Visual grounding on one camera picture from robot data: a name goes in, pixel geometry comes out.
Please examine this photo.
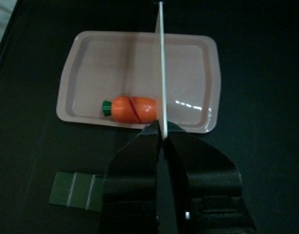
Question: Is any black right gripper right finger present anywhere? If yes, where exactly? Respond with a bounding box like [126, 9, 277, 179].
[163, 122, 257, 234]

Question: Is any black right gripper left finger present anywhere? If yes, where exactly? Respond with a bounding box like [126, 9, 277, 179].
[99, 121, 163, 234]

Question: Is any silver knife blade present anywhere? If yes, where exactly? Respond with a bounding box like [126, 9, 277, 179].
[154, 1, 170, 140]

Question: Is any orange carrot piece green top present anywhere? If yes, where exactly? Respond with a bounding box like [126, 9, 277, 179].
[102, 95, 141, 123]

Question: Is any orange carrot tip piece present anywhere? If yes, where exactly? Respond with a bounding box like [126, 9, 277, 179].
[129, 96, 159, 124]

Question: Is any dark green striped block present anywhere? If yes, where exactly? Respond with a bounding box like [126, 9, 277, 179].
[49, 171, 107, 213]

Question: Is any pink plastic cutting board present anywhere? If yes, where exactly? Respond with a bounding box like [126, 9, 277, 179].
[55, 30, 221, 134]

